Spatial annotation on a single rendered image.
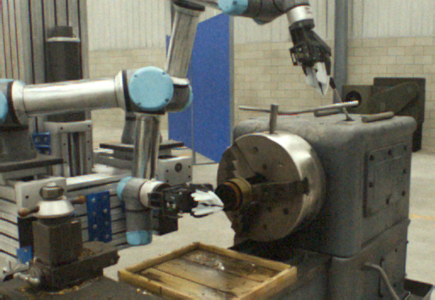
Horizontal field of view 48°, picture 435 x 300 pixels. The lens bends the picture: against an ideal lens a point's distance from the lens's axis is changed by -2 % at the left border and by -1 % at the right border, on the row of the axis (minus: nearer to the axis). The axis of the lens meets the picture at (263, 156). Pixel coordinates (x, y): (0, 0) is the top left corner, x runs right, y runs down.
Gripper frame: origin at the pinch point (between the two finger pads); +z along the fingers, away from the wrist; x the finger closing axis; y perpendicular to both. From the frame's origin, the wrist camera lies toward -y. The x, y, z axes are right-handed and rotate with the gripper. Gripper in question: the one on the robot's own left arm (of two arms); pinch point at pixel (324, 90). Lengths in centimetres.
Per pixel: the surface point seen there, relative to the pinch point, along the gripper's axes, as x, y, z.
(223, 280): -21, 37, 43
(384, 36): -321, -941, -220
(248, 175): -19.6, 19.4, 18.4
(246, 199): -16.3, 26.6, 24.5
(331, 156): -2.5, 1.1, 19.2
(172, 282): -30, 46, 40
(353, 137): 4.8, -1.3, 15.4
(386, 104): -304, -805, -59
